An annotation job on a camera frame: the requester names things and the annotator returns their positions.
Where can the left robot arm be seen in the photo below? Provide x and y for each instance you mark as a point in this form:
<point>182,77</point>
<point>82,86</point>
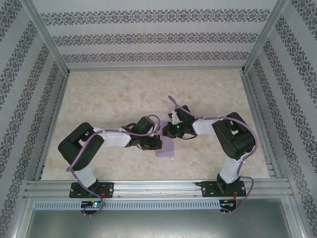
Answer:
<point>79,146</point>

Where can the grey wall base strip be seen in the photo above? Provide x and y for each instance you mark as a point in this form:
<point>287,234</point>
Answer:
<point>156,69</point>

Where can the aluminium frame post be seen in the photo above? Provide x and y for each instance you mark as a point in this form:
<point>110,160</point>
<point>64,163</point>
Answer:
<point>47,37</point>
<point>266,34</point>

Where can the aluminium mounting rail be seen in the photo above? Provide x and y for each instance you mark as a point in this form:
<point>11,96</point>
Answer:
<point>161,186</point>

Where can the grey metal sheet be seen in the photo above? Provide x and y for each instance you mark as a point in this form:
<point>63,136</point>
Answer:
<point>158,223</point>

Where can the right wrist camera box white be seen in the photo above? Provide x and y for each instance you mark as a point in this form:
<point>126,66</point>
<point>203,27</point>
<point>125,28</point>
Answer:
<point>175,118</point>

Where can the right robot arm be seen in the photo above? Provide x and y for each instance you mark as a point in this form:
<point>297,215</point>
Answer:
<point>235,141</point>

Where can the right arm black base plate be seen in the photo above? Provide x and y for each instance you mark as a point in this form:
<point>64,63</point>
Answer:
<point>206,189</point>

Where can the aluminium table side rail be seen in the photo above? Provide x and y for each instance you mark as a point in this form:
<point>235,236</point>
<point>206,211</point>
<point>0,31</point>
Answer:
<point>260,124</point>
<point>53,124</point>

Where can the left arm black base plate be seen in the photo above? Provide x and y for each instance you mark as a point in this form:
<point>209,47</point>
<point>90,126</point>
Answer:
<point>109,191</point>

